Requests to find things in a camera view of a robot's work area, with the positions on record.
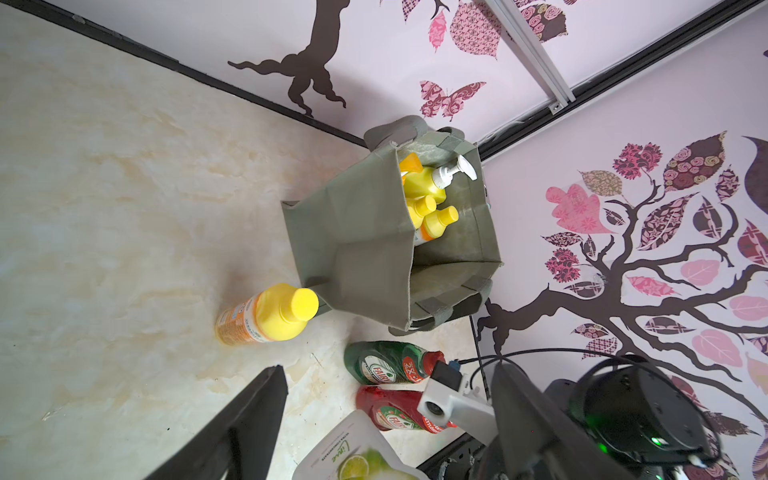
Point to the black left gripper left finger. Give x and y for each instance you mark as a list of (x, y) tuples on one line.
[(239, 442)]

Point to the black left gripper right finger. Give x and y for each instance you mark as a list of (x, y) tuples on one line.
[(537, 440)]

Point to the white bottle green cap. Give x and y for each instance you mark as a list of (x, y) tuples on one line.
[(354, 449)]

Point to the grey-green shopping bag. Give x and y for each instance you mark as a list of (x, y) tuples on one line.
[(353, 241)]

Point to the orange bottle yellow cap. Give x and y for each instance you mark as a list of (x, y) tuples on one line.
[(420, 208), (278, 314), (435, 224)]

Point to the large yellow dish soap bottle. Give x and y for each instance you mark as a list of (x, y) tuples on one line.
[(433, 182)]

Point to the orange pump soap bottle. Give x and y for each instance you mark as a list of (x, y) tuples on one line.
[(410, 164)]

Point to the dark green bottle red cap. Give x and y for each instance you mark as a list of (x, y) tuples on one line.
[(390, 362)]

